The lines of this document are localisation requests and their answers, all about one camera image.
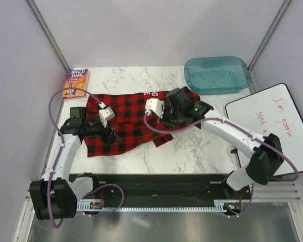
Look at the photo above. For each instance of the teal transparent plastic bin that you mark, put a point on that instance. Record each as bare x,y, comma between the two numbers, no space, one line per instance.
217,75

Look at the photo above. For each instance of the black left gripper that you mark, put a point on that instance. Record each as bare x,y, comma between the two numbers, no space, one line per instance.
106,140

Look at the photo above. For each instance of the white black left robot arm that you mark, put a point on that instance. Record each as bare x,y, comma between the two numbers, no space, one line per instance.
54,196

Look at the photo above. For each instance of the aluminium corner post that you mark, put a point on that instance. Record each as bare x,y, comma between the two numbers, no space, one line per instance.
269,33
47,33

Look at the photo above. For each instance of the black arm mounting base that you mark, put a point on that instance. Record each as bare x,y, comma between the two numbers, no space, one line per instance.
204,186

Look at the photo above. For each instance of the right aluminium corner post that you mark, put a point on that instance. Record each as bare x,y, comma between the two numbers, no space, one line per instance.
269,33

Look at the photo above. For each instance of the red black plaid shirt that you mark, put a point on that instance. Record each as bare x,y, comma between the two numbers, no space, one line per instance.
128,124

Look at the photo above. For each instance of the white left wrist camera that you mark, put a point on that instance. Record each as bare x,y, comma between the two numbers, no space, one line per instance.
106,115

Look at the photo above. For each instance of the whiteboard with red writing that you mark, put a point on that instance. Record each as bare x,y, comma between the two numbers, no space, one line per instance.
272,110

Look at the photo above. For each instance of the Roald Dahl paperback book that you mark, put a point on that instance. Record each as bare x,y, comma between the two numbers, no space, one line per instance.
76,79

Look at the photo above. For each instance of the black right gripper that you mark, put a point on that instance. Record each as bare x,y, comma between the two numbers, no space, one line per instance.
163,117

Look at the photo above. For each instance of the white slotted cable duct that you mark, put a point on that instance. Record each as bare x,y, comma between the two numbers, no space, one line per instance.
94,206

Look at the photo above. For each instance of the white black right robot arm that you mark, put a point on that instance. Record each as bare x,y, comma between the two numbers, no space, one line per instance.
264,152

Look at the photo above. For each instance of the left aluminium corner post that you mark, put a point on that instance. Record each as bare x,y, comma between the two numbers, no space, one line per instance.
47,33

